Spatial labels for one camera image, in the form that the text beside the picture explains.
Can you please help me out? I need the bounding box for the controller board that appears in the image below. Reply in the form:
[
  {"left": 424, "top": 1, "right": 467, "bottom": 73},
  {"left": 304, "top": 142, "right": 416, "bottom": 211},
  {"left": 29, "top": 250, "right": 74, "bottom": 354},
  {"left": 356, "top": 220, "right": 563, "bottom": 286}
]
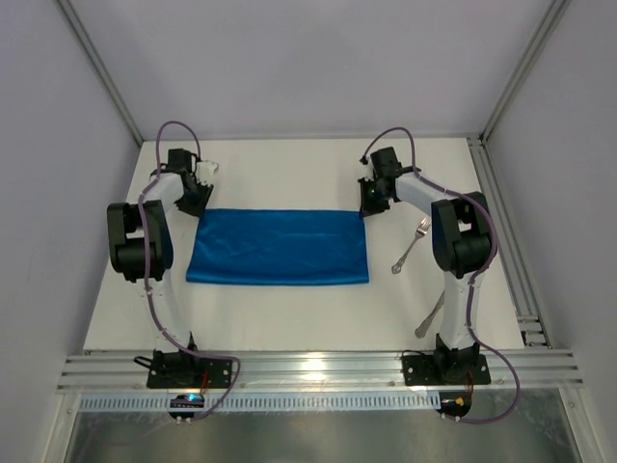
[
  {"left": 437, "top": 394, "right": 472, "bottom": 422},
  {"left": 167, "top": 393, "right": 204, "bottom": 423}
]

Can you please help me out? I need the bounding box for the right aluminium frame post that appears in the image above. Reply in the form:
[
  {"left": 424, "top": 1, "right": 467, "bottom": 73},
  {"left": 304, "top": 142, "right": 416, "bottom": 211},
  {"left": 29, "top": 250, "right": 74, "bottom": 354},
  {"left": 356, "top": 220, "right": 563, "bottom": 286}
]
[{"left": 480, "top": 0, "right": 571, "bottom": 145}]

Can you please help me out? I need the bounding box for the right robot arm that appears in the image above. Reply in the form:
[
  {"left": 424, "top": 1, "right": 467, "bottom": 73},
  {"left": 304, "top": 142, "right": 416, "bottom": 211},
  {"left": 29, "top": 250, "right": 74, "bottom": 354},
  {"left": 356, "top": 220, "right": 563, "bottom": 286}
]
[{"left": 359, "top": 148, "right": 496, "bottom": 386}]

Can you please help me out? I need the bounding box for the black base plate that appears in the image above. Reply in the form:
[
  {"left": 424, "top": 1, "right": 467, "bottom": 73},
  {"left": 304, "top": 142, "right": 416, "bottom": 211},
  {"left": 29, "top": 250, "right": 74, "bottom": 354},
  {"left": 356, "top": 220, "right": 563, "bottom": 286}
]
[
  {"left": 147, "top": 351, "right": 232, "bottom": 390},
  {"left": 401, "top": 351, "right": 492, "bottom": 386}
]

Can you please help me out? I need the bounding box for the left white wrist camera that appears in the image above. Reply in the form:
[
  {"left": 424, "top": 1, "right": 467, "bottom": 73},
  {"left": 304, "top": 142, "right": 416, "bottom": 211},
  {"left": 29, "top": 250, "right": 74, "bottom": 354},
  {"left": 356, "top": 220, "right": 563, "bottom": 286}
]
[{"left": 195, "top": 160, "right": 219, "bottom": 185}]

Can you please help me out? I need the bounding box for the slotted grey cable duct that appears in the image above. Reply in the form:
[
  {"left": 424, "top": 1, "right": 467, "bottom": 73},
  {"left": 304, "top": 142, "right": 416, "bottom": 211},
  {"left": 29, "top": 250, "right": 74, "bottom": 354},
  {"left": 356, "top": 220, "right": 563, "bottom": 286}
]
[{"left": 78, "top": 390, "right": 440, "bottom": 413}]

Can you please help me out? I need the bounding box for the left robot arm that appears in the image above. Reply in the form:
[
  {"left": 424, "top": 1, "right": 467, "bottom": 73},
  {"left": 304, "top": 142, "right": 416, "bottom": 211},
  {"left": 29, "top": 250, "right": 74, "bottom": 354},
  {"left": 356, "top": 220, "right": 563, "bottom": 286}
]
[{"left": 107, "top": 149, "right": 219, "bottom": 363}]

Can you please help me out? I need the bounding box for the silver fork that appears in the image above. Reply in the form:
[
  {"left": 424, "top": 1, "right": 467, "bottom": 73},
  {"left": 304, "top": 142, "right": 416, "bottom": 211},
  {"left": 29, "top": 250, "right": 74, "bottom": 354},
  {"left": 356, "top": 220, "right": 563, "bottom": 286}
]
[{"left": 390, "top": 217, "right": 432, "bottom": 275}]

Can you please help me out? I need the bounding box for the silver table knife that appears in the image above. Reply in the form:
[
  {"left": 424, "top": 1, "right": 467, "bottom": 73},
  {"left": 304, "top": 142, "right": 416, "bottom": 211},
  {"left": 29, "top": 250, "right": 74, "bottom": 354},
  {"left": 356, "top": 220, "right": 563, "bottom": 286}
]
[{"left": 415, "top": 292, "right": 444, "bottom": 339}]

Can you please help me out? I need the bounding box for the right controller board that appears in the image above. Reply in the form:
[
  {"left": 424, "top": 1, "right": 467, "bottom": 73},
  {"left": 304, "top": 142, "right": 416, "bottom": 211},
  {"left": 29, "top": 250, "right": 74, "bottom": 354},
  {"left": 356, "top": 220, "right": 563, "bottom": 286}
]
[{"left": 437, "top": 394, "right": 472, "bottom": 422}]

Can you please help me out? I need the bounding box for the right aluminium side rail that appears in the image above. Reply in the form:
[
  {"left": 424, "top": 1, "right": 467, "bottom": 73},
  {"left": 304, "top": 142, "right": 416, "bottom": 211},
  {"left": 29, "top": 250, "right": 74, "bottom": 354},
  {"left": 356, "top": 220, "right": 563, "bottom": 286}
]
[{"left": 467, "top": 135, "right": 552, "bottom": 349}]

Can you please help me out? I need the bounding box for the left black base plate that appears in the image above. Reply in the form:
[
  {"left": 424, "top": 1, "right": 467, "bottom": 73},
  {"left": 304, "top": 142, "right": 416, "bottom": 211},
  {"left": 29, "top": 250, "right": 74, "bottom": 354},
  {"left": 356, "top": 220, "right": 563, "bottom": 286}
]
[{"left": 147, "top": 351, "right": 232, "bottom": 390}]

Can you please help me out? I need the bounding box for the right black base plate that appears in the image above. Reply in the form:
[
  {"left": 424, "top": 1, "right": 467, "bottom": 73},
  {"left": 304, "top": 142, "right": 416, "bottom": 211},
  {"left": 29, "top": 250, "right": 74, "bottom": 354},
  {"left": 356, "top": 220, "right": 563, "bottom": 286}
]
[{"left": 401, "top": 351, "right": 492, "bottom": 386}]

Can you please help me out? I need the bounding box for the blue satin napkin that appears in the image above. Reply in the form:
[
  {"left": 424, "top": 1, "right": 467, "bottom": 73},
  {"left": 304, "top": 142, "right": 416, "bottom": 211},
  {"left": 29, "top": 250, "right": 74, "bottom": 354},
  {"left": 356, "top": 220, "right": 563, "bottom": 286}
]
[{"left": 186, "top": 208, "right": 370, "bottom": 286}]

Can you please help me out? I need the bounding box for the left aluminium frame post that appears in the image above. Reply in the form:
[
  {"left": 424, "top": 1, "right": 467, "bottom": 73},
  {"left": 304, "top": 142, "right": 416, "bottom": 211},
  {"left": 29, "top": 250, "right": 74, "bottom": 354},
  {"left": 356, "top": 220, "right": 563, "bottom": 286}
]
[{"left": 53, "top": 0, "right": 145, "bottom": 147}]

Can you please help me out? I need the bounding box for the left controller board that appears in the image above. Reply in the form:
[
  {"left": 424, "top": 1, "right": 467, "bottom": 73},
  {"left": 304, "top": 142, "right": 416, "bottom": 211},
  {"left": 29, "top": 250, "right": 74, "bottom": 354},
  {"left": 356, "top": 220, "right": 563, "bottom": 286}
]
[{"left": 167, "top": 393, "right": 204, "bottom": 423}]

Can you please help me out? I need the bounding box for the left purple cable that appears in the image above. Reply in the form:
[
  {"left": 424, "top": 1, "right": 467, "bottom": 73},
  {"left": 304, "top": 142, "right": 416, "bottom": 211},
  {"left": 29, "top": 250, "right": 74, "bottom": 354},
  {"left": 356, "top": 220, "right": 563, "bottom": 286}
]
[{"left": 137, "top": 120, "right": 242, "bottom": 422}]

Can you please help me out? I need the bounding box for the aluminium front rail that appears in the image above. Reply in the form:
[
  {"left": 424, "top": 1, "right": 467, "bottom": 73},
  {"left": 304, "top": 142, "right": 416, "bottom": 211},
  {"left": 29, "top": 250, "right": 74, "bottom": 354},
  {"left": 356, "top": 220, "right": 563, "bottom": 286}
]
[{"left": 57, "top": 348, "right": 583, "bottom": 393}]

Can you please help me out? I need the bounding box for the aluminium frame post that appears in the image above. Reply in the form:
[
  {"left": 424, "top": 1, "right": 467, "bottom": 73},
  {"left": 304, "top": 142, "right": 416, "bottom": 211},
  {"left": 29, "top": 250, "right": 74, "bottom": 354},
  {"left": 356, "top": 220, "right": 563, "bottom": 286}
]
[
  {"left": 480, "top": 0, "right": 571, "bottom": 145},
  {"left": 53, "top": 0, "right": 145, "bottom": 147}
]

